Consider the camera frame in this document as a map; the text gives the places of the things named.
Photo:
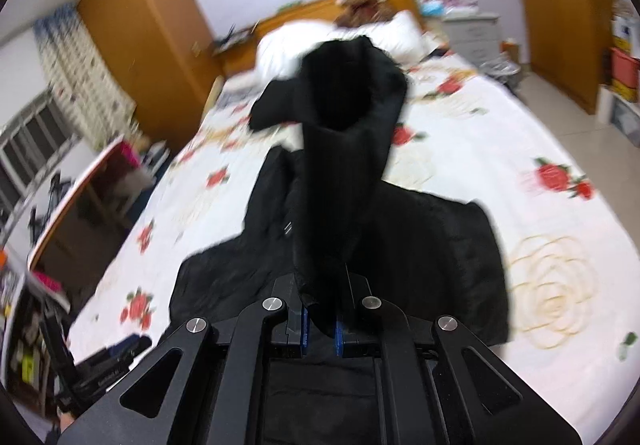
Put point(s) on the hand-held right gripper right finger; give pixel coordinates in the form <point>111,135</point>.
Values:
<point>339,337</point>

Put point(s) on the grey waste basket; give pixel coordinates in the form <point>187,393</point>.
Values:
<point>502,72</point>

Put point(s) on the wooden headboard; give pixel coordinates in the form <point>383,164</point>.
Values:
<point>300,10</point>

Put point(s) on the black tripod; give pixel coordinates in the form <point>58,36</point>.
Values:
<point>50,205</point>

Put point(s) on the wooden wardrobe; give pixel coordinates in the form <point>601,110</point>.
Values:
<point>145,40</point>

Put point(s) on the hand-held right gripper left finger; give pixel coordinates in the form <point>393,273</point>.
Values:
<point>304,325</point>

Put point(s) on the wooden door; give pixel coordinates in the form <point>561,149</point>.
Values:
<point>560,15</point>

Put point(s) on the white duvet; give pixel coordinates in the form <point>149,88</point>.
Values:
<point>295,42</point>

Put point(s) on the patterned curtain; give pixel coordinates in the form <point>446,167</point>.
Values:
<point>75,70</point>

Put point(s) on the black puffer jacket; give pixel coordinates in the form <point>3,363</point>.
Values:
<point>350,225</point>

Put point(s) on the white floral bed sheet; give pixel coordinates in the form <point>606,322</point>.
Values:
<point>500,150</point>

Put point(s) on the window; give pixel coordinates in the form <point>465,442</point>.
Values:
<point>30,140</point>

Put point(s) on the grey nightstand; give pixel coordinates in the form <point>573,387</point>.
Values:
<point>472,35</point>

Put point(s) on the wooden chair with clothes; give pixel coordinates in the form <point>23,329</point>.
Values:
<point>75,197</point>

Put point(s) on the white storage box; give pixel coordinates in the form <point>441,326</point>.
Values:
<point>622,117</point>

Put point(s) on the red storage box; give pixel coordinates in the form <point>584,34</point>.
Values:
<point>627,70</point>

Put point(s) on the brown teddy bear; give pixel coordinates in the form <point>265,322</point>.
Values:
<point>360,0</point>

